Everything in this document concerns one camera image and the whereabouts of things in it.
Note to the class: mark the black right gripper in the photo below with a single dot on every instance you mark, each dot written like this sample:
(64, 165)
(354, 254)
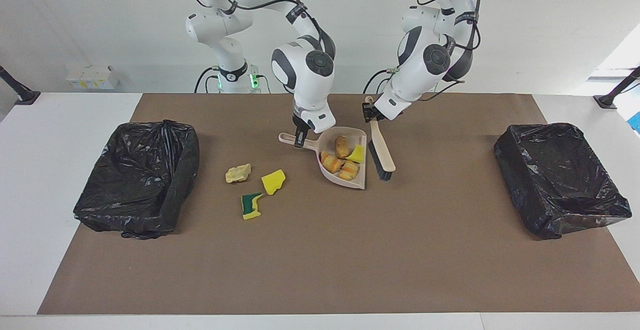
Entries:
(301, 128)

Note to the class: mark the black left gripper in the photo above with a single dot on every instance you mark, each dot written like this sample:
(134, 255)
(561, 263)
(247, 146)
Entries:
(372, 112)

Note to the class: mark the beige plastic dustpan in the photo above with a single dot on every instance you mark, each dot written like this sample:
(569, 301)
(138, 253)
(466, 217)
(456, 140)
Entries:
(325, 145)

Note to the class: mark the beige hand brush black bristles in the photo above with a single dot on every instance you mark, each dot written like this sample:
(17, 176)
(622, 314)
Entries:
(382, 149)

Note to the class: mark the orange striped sponge chunk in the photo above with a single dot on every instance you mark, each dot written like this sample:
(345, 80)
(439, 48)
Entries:
(349, 170)
(330, 162)

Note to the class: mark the small yellow sponge piece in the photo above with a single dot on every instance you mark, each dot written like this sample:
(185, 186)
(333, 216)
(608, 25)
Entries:
(356, 154)

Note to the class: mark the brown bread-like sponge chunk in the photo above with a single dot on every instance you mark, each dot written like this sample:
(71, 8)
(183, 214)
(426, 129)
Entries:
(342, 147)

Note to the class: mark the large yellow sponge piece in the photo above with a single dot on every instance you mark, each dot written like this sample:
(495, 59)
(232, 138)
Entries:
(273, 182)

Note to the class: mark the pale beige sponge chunk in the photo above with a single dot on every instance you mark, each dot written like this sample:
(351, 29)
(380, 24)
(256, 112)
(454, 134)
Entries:
(238, 173)

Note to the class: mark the green and yellow sponge piece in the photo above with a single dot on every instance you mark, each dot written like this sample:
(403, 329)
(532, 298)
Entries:
(250, 207)

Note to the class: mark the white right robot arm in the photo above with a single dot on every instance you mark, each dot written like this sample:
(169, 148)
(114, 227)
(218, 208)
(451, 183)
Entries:
(305, 69)

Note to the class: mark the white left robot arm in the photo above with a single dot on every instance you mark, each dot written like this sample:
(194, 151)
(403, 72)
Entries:
(425, 69)

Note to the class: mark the bin lined with black bag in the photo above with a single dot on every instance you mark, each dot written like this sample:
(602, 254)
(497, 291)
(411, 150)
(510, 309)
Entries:
(150, 180)
(550, 180)

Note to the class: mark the brown table mat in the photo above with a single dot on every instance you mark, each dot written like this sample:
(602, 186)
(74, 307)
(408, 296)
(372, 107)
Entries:
(320, 270)

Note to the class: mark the black stand with base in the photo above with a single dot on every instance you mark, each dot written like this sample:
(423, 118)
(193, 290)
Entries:
(607, 100)
(25, 95)

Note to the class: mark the blue object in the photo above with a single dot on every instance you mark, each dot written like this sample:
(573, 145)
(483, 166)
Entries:
(636, 122)

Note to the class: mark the small white wall box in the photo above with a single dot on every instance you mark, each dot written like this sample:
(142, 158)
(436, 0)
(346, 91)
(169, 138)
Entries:
(91, 76)
(107, 77)
(75, 77)

